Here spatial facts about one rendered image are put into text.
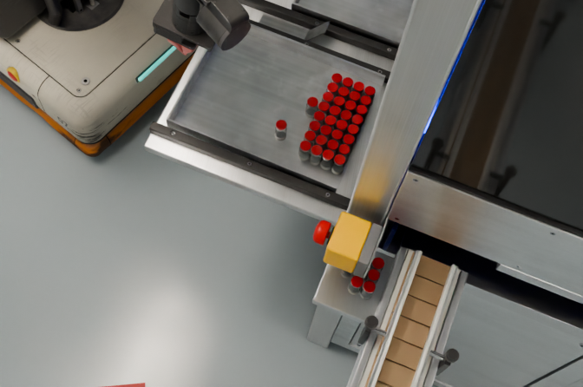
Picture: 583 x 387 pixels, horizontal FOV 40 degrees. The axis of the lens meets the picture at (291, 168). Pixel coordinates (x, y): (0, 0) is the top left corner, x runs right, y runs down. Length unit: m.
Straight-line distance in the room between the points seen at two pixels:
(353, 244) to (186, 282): 1.11
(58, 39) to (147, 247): 0.65
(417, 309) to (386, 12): 0.64
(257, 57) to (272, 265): 0.90
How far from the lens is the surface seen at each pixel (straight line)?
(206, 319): 2.29
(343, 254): 1.27
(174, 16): 1.25
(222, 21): 1.15
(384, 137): 1.08
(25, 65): 2.37
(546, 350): 1.67
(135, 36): 2.36
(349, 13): 1.67
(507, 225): 1.20
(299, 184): 1.45
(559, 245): 1.22
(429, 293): 1.38
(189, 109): 1.54
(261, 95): 1.55
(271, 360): 2.27
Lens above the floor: 2.22
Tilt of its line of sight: 65 degrees down
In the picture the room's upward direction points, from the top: 7 degrees clockwise
